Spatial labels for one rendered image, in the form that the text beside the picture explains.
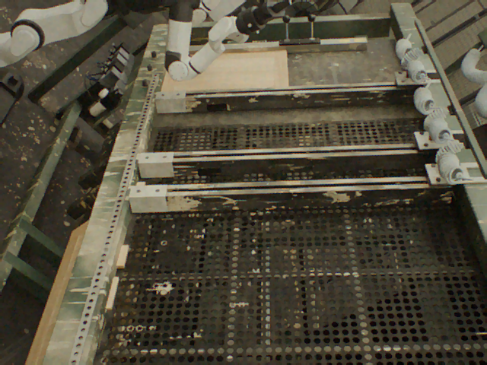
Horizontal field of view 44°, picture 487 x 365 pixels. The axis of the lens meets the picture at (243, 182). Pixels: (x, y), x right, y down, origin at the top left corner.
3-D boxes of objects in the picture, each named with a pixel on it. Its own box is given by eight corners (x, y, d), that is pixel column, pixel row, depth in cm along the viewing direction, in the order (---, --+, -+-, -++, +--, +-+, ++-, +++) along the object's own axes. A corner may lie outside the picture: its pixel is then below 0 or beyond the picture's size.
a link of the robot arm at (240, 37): (243, 27, 218) (219, 39, 224) (261, 37, 226) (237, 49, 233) (240, 0, 221) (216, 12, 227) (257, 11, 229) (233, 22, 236)
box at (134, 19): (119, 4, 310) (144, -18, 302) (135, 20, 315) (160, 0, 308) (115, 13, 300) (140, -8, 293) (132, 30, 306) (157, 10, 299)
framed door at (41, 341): (75, 233, 275) (72, 230, 274) (163, 176, 252) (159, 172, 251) (12, 417, 205) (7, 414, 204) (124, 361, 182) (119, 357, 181)
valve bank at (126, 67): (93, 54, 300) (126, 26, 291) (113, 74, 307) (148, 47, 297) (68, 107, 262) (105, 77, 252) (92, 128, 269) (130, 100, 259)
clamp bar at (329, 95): (160, 103, 263) (151, 53, 248) (437, 92, 255) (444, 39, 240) (157, 115, 255) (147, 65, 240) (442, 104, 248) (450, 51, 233)
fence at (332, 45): (172, 54, 299) (170, 46, 297) (365, 45, 293) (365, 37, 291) (170, 58, 295) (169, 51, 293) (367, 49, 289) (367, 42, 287)
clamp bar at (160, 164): (144, 165, 229) (132, 111, 214) (463, 153, 221) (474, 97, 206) (140, 181, 221) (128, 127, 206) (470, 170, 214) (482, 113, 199)
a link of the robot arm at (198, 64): (217, 57, 228) (184, 90, 236) (224, 52, 237) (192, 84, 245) (198, 36, 226) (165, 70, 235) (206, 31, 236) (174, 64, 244)
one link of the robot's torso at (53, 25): (1, 30, 252) (95, -13, 239) (14, 12, 265) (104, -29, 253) (23, 60, 260) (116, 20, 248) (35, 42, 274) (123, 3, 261)
